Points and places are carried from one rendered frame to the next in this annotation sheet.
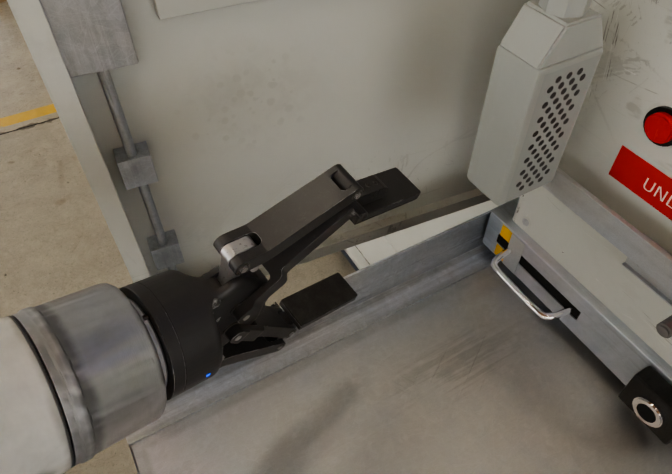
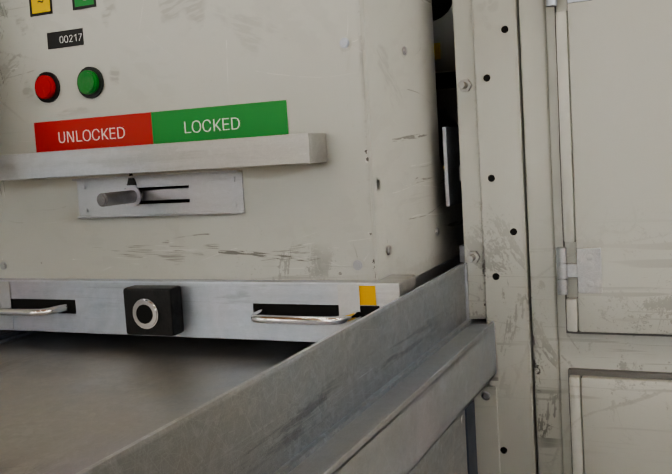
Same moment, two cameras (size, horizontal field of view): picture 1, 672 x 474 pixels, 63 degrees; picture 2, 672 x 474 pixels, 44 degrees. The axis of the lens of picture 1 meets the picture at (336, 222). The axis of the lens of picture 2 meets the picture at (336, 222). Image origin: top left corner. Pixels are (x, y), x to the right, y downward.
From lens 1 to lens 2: 0.68 m
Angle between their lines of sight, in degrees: 53
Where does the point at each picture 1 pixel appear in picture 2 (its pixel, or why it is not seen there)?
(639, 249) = (64, 161)
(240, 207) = not seen: outside the picture
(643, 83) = (24, 69)
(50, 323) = not seen: outside the picture
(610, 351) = (110, 312)
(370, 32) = not seen: outside the picture
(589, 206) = (23, 162)
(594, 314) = (83, 287)
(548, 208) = (14, 230)
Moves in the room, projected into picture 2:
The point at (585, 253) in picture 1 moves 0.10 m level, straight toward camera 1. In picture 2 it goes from (55, 243) to (24, 253)
